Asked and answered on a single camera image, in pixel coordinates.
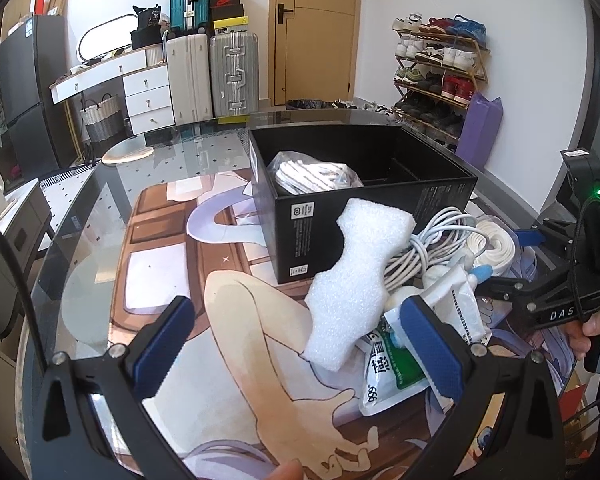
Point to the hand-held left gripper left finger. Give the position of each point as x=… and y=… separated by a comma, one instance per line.
x=162, y=345

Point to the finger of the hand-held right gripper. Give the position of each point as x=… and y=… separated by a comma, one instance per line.
x=505, y=287
x=528, y=237

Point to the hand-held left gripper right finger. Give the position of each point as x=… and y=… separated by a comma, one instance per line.
x=430, y=350

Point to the white foam piece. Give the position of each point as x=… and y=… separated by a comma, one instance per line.
x=352, y=280

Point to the black cardboard box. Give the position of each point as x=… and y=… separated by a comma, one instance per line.
x=330, y=240

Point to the person's right hand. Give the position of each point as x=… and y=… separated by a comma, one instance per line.
x=597, y=322

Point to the person's left hand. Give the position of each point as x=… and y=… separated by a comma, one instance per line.
x=289, y=471

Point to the printed table mat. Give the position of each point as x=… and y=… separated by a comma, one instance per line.
x=230, y=360

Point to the purple bag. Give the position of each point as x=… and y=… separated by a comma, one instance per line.
x=480, y=130

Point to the wooden shoe rack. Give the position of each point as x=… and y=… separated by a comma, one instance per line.
x=480, y=67

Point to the black white patterned rug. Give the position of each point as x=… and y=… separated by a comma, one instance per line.
x=80, y=180

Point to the plastic bag with striped cloth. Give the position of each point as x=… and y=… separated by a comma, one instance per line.
x=312, y=172

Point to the scattered loose shoes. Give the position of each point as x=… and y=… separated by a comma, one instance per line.
x=360, y=105

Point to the grey white woven basket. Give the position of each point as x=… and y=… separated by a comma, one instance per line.
x=102, y=120

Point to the white dresser with drawers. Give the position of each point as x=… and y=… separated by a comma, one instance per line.
x=145, y=95

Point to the white trash bin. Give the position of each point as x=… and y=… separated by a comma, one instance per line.
x=305, y=104

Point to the white suitcase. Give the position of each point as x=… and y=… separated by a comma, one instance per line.
x=190, y=80

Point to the silver suitcase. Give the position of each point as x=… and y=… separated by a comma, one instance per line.
x=235, y=75

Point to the grey refrigerator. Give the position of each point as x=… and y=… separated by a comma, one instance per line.
x=30, y=95

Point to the white ribbed container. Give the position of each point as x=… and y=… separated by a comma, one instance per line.
x=156, y=56

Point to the wooden door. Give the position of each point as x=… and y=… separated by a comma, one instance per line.
x=320, y=35

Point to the oval mirror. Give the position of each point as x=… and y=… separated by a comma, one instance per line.
x=107, y=35

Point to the black bag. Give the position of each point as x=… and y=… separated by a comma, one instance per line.
x=146, y=27

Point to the red black shoe box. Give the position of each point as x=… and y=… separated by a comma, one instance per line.
x=226, y=1

